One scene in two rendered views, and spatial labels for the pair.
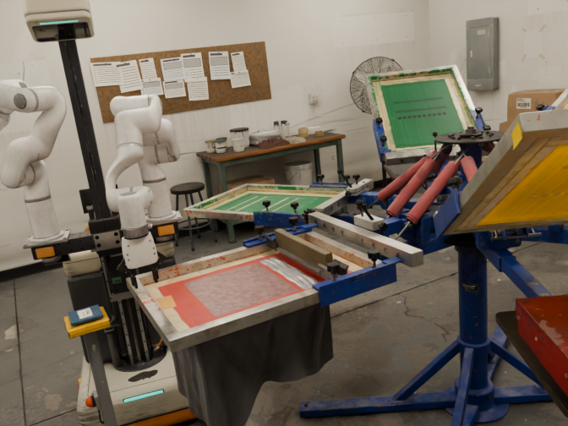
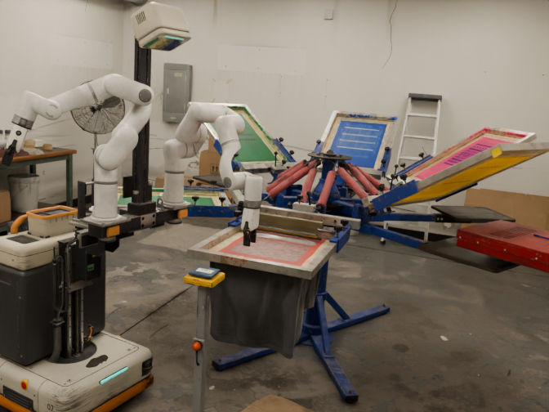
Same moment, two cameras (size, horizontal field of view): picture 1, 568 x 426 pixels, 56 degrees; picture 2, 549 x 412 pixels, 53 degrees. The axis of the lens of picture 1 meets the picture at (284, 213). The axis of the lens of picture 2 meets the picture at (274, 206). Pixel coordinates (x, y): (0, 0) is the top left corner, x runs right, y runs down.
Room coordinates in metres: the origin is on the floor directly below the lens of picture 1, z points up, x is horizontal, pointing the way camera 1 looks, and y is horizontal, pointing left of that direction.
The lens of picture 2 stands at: (-0.08, 2.07, 1.74)
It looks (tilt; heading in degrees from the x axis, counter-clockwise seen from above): 12 degrees down; 314
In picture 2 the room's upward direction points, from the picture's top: 4 degrees clockwise
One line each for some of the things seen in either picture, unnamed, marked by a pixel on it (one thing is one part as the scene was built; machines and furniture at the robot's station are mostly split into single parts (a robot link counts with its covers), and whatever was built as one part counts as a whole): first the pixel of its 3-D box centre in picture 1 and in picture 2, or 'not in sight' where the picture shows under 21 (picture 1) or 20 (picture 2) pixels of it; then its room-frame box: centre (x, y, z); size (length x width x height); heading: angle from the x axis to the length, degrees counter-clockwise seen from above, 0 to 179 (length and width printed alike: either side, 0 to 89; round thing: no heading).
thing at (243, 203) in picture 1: (293, 188); (190, 188); (2.73, -0.07, 1.05); 1.08 x 0.61 x 0.23; 56
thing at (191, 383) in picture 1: (186, 363); (252, 306); (1.63, 0.39, 0.74); 0.45 x 0.03 x 0.43; 26
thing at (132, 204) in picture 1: (136, 205); (248, 185); (1.64, 0.46, 1.31); 0.15 x 0.10 x 0.11; 4
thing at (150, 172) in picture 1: (153, 161); (176, 155); (2.12, 0.50, 1.37); 0.13 x 0.10 x 0.16; 94
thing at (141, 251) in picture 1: (139, 248); (251, 216); (1.60, 0.47, 1.18); 0.10 x 0.07 x 0.11; 116
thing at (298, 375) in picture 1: (274, 366); (308, 297); (1.55, 0.09, 0.74); 0.46 x 0.04 x 0.42; 116
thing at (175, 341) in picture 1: (254, 277); (275, 242); (1.76, 0.13, 0.97); 0.79 x 0.58 x 0.04; 116
